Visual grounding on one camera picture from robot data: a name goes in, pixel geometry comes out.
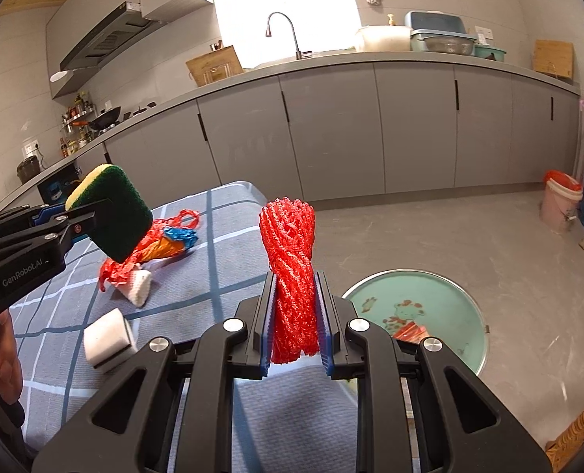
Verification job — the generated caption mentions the person's left hand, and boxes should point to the person's left hand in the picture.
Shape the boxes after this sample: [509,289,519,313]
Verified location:
[0,308,24,429]

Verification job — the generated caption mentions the mint green giraffe print basin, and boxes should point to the mint green giraffe print basin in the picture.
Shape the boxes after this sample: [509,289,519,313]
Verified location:
[341,268,492,380]

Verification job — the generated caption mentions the pink mop handle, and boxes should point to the pink mop handle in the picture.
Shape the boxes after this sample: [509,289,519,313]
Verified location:
[574,84,584,178]

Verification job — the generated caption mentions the blue dish drainer with lid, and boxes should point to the blue dish drainer with lid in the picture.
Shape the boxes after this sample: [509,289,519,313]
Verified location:
[404,11,477,56]

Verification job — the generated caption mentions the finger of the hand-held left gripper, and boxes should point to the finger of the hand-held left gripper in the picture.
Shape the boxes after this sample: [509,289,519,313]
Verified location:
[0,204,78,248]
[0,198,115,258]

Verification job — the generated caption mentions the white foam piece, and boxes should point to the white foam piece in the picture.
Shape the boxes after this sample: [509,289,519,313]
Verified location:
[121,268,152,306]

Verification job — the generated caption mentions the steel mixing bowl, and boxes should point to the steel mixing bowl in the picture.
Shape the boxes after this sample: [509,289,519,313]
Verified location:
[422,37,475,56]

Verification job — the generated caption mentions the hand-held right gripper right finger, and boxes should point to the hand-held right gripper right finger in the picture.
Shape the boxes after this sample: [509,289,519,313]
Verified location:
[314,271,554,473]

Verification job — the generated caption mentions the red foam net sleeve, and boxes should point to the red foam net sleeve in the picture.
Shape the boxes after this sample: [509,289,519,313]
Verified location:
[259,197,320,364]

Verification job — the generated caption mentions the bright window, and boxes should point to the bright window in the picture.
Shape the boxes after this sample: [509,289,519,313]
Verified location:
[212,0,364,67]

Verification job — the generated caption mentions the grey kitchen base cabinets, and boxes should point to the grey kitchen base cabinets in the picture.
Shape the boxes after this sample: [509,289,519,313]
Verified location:
[0,52,582,218]

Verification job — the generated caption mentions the red ribbed wrapper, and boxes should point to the red ribbed wrapper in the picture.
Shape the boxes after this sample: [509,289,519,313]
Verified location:
[393,322,431,343]

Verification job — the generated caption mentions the black range hood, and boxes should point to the black range hood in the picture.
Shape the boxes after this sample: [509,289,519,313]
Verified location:
[60,1,167,72]

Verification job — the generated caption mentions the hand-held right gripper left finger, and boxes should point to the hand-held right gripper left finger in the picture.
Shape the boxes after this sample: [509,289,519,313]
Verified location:
[31,271,278,473]

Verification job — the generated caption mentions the wooden cutting board with stand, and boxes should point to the wooden cutting board with stand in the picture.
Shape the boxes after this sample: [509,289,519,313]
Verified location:
[186,45,244,87]

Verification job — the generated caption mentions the dark rice cooker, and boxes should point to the dark rice cooker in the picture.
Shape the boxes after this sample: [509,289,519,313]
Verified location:
[16,156,43,185]

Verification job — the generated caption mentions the gas stove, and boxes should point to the gas stove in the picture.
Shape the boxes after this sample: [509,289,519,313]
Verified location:
[92,102,157,134]

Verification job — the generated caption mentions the white plastic tub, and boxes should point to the white plastic tub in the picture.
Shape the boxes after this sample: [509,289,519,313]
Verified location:
[355,24,412,52]

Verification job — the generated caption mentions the pink plastic bucket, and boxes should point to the pink plastic bucket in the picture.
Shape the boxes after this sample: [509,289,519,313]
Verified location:
[539,170,584,233]

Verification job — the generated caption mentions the steel gooseneck faucet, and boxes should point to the steel gooseneck faucet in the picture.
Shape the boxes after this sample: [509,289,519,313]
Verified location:
[266,12,312,61]

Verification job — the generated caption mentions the wall spice rack with bottles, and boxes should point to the wall spice rack with bottles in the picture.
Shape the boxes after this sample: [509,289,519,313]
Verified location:
[60,91,96,129]

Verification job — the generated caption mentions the white sponge with dark base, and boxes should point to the white sponge with dark base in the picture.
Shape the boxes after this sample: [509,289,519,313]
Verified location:
[84,308,139,374]

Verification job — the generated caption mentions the black wok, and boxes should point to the black wok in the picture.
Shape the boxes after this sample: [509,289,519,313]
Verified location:
[73,106,122,131]

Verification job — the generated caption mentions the teal plastic basket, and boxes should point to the teal plastic basket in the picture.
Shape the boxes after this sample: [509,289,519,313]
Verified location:
[473,44,507,62]

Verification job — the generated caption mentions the red bin liner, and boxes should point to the red bin liner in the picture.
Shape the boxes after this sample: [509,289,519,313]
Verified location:
[543,170,583,193]

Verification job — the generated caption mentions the orange and blue snack packet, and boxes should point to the orange and blue snack packet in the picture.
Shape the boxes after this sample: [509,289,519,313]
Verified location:
[141,227,199,262]

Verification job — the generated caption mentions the red plastic bag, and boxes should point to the red plastic bag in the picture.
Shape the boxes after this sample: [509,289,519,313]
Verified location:
[99,208,200,294]

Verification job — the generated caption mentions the blue checked tablecloth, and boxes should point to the blue checked tablecloth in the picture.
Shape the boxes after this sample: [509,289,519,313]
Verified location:
[9,180,362,473]

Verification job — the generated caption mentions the brown wicker chair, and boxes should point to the brown wicker chair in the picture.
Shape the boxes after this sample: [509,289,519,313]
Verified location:
[543,389,584,473]

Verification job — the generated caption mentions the plain wooden cutting board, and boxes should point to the plain wooden cutting board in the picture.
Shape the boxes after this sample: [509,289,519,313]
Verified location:
[532,39,575,80]

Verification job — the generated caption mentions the green and yellow scouring sponge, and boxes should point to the green and yellow scouring sponge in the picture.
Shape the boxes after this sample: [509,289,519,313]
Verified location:
[65,164,154,264]

